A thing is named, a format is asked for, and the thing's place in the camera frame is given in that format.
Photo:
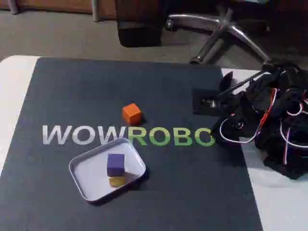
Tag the orange cube block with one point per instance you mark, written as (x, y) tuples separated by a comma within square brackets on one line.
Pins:
[(131, 112)]

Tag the silver metal tin tray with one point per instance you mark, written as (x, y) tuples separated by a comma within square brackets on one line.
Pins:
[(86, 173)]

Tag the chrome office chair base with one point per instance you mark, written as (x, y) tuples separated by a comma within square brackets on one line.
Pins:
[(231, 29)]

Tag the purple cube block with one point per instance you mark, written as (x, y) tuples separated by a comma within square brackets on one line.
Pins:
[(115, 164)]

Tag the yellow cube block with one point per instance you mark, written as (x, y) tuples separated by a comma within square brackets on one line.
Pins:
[(116, 181)]

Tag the dark furniture block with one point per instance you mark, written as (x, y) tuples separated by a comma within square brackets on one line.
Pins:
[(139, 24)]

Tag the black WOWROBO desk mat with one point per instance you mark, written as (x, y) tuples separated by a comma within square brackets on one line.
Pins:
[(72, 96)]

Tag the grey metal furniture leg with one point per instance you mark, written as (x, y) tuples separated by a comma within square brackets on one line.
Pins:
[(95, 10), (14, 6)]

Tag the black square camera mount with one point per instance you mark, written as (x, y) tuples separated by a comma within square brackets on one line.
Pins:
[(198, 106)]

